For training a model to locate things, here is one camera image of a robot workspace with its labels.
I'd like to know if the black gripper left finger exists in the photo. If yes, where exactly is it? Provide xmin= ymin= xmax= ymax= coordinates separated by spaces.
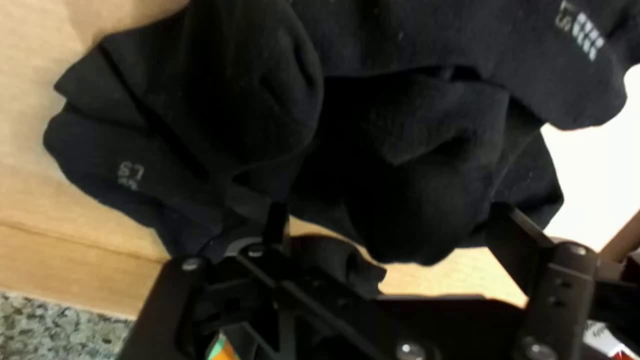
xmin=118 ymin=207 xmax=399 ymax=360

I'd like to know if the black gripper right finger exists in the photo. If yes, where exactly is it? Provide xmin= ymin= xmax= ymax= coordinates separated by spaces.
xmin=486 ymin=205 xmax=640 ymax=360

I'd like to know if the black socks pile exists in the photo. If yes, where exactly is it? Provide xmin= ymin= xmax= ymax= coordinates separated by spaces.
xmin=43 ymin=0 xmax=640 ymax=293

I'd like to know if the cardboard tray white rim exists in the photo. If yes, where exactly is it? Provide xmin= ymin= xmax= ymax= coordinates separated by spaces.
xmin=0 ymin=0 xmax=640 ymax=323

